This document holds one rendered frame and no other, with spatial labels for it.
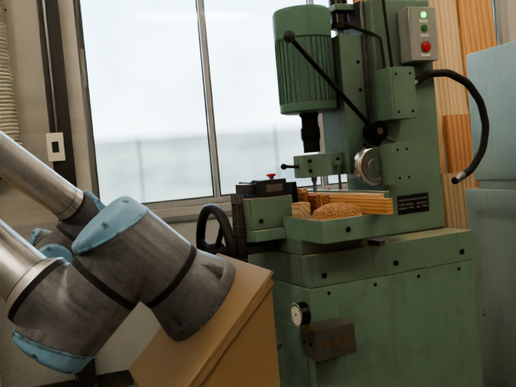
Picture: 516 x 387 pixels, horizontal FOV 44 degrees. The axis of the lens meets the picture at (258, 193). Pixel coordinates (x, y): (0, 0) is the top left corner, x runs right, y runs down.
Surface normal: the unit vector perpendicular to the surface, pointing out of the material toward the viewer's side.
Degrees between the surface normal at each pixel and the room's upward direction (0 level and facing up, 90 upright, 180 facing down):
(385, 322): 90
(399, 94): 90
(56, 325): 79
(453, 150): 87
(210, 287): 65
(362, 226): 90
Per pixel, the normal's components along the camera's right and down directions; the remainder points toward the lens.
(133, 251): 0.31, 0.09
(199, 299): 0.07, -0.17
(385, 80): -0.91, 0.10
